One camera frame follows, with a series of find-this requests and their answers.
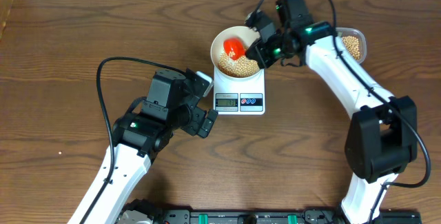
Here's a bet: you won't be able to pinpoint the red plastic measuring scoop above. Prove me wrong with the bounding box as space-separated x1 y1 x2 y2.
223 37 246 61

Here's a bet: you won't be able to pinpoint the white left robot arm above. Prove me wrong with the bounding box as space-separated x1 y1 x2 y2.
70 69 218 223

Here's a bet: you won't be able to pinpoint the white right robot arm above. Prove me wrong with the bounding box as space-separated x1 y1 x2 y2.
245 0 418 223

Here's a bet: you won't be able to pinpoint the beige plastic bowl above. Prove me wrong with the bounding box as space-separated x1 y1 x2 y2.
210 26 262 80

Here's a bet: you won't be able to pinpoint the soybeans in bowl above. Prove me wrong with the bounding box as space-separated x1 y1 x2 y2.
218 52 260 78

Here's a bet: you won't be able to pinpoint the white digital kitchen scale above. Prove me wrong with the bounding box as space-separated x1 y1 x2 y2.
213 68 265 115

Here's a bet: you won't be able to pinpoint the clear container of soybeans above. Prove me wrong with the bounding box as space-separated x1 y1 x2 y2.
336 28 367 64

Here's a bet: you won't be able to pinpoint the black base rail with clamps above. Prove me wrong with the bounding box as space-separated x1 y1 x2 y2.
116 198 423 224

